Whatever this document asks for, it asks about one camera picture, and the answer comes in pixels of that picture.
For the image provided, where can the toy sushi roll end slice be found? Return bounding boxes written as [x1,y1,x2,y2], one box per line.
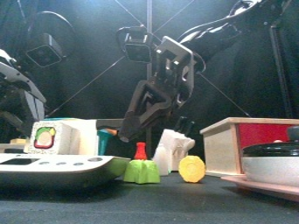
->
[23,121,74,156]

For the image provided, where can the tan wooden toy piece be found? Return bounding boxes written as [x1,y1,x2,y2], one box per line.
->
[10,137,28,145]

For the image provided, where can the teal toy with orange piece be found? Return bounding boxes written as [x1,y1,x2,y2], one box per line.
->
[98,127,119,157]

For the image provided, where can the white toy knife block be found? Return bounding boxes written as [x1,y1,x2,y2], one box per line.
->
[153,129,197,177]

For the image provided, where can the green toy with red tip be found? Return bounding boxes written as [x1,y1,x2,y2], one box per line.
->
[123,142,162,185]

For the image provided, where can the yellow round toy slice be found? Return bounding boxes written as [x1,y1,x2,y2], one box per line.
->
[178,155,207,184]

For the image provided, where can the wooden box with red panel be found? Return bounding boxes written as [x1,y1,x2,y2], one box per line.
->
[199,116,299,178]

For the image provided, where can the white kitchen scale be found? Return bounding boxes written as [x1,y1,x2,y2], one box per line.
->
[0,152,133,187]

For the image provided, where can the black pot lid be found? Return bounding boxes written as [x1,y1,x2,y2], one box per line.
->
[241,125,299,158]

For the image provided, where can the white toy pot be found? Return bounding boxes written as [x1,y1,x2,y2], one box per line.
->
[241,156,299,187]

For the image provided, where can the pink wooden tray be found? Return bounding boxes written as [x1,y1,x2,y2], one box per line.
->
[219,174,299,203]

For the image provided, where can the black knife handles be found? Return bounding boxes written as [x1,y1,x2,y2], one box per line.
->
[174,115,195,136]

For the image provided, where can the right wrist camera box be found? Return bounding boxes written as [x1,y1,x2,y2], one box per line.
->
[117,25,155,64]

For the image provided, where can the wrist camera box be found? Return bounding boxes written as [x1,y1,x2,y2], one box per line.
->
[117,25,155,64]
[24,33,64,68]

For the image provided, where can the thin diagonal frame wire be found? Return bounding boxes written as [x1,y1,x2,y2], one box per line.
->
[46,0,197,117]
[115,0,253,118]

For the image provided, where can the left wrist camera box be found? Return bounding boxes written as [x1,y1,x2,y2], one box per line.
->
[24,33,64,68]

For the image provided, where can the vertical metal frame pole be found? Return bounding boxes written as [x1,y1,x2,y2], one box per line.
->
[146,0,155,80]

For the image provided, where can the dark slanted frame pole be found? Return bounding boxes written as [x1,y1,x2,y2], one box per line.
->
[269,24,295,119]

